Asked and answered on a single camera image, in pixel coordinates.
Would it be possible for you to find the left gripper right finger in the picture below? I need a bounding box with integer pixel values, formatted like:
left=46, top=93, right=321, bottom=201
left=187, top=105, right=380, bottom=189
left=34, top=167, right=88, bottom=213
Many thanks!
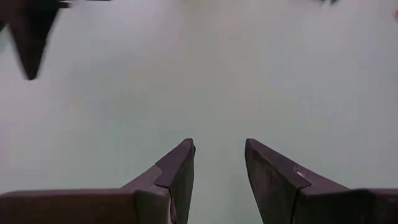
left=244, top=138, right=398, bottom=224

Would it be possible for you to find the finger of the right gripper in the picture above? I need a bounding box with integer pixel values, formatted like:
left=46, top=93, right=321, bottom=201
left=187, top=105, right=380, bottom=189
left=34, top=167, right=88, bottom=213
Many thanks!
left=0, top=0, right=62, bottom=81

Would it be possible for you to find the teal table mat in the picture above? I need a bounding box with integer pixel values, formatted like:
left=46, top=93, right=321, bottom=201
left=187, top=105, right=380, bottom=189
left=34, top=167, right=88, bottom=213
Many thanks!
left=0, top=0, right=398, bottom=224

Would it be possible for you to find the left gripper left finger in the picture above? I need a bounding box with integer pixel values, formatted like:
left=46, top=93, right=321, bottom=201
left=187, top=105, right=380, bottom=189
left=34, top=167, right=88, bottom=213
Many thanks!
left=0, top=138, right=197, bottom=224

